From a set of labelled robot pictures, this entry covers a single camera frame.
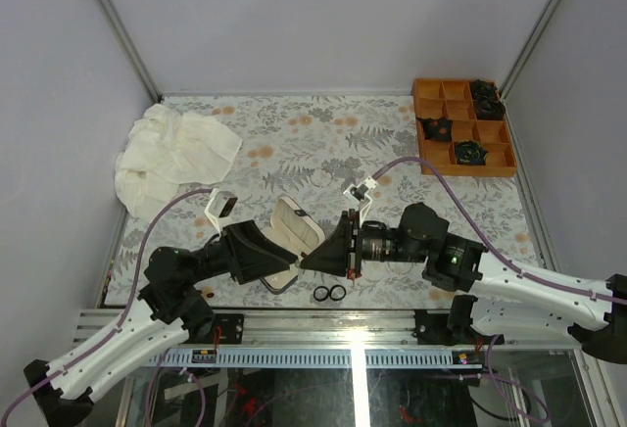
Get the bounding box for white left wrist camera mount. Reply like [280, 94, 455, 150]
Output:
[204, 188, 238, 233]

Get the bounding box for silver wire bangle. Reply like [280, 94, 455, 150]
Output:
[311, 168, 335, 188]

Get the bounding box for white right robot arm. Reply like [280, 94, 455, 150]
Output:
[342, 203, 626, 364]

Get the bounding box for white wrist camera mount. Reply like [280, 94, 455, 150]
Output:
[204, 188, 238, 233]
[343, 176, 378, 226]

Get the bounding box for orange divided tray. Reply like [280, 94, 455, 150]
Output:
[412, 78, 517, 177]

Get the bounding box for dark green fabric flower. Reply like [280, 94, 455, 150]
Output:
[454, 140, 488, 166]

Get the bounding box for white crumpled cloth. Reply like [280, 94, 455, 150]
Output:
[114, 104, 243, 222]

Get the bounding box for aluminium rail frame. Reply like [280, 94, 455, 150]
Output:
[72, 307, 602, 369]

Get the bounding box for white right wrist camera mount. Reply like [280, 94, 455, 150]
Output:
[343, 176, 378, 226]

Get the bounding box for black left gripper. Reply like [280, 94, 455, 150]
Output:
[190, 223, 301, 287]

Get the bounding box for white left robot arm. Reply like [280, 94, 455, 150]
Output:
[24, 209, 324, 426]

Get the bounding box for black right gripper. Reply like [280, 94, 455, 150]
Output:
[301, 209, 428, 279]

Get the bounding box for dark fabric flower orange dots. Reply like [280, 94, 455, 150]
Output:
[419, 117, 453, 142]

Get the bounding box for floral table mat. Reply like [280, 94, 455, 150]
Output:
[106, 93, 553, 310]

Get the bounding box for cream and navy jewelry box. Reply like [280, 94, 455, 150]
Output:
[262, 196, 325, 295]

